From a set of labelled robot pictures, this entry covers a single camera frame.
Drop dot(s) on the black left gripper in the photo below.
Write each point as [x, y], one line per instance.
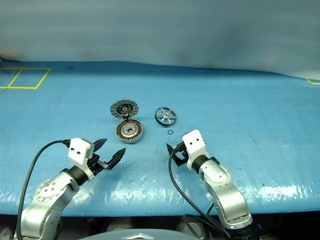
[98, 162]

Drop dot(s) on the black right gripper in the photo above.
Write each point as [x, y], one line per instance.
[182, 151]

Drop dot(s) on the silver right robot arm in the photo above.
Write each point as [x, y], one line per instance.
[225, 190]

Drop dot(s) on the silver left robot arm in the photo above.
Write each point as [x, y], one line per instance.
[47, 192]

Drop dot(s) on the motor housing with copper windings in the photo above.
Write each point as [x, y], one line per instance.
[130, 131]

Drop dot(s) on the motor cover with circuit board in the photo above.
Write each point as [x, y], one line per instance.
[122, 108]

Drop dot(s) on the blue plastic table cover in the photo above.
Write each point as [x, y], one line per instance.
[225, 105]

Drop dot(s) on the dark round disc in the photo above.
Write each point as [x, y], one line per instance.
[192, 226]

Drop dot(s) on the grey dome with silver emblem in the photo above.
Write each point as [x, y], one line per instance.
[140, 235]

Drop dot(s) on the yellow tape rectangle marking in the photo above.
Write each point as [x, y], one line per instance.
[37, 83]

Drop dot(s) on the yellow tape corner marking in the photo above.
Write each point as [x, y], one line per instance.
[312, 82]

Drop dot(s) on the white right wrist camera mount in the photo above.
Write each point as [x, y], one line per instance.
[193, 143]

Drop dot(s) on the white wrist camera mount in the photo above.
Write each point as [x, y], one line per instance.
[193, 143]
[78, 148]

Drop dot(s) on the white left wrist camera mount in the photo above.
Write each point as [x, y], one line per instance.
[78, 148]

